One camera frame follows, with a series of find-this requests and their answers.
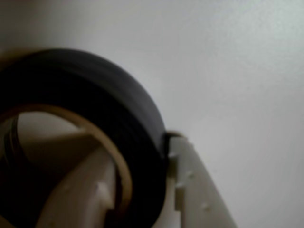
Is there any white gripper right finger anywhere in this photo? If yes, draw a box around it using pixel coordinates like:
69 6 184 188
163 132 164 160
154 135 238 228

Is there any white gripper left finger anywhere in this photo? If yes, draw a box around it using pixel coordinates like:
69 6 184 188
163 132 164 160
35 149 118 228

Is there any black tape roll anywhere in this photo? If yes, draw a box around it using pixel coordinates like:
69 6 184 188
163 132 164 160
0 48 168 228

